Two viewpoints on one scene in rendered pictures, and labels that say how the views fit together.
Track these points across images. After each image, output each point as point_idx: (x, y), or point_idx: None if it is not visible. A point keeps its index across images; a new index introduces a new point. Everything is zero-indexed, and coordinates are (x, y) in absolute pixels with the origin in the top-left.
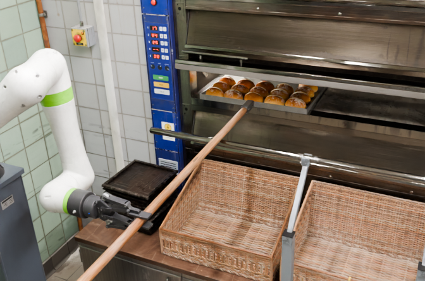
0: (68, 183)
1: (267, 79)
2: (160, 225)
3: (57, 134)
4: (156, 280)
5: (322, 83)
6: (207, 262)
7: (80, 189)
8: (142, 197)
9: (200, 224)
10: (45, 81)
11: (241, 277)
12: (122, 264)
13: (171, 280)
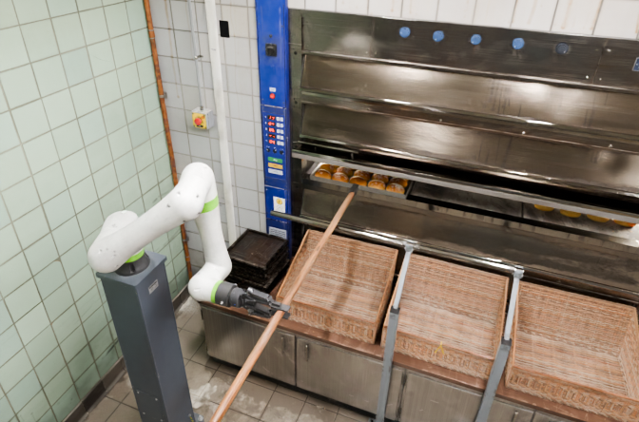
0: (213, 275)
1: (376, 172)
2: (278, 293)
3: (203, 235)
4: (272, 337)
5: (424, 180)
6: (319, 325)
7: (225, 282)
8: (260, 267)
9: (307, 287)
10: (203, 200)
11: (348, 337)
12: (241, 323)
13: (285, 337)
